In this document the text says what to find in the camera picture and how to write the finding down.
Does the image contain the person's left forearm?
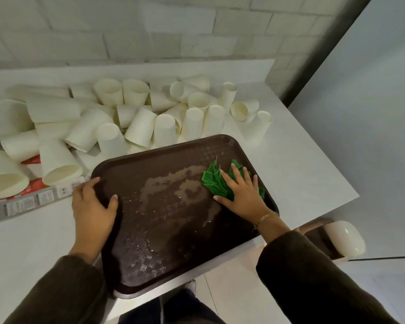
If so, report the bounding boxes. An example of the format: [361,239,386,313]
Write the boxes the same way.
[3,241,109,324]

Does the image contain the person's right forearm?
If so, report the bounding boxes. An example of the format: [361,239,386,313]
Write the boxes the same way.
[253,213,402,324]

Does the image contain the person's left hand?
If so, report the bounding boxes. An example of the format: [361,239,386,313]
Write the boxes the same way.
[72,177,119,246]

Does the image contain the red and white carton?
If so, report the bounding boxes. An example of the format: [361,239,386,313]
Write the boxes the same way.
[0,155,89,227]

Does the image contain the pile of white paper cups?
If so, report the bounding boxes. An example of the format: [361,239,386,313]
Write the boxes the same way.
[0,75,273,200]

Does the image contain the person's legs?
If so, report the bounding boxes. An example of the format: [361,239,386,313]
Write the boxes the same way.
[118,288,225,324]

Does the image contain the green cleaning cloth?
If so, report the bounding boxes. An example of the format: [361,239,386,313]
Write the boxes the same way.
[202,158,266,201]

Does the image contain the thin gold bracelet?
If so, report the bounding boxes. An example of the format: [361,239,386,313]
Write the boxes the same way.
[253,211,280,230]

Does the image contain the person's right hand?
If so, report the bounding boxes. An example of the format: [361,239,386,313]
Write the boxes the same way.
[213,163,278,228]

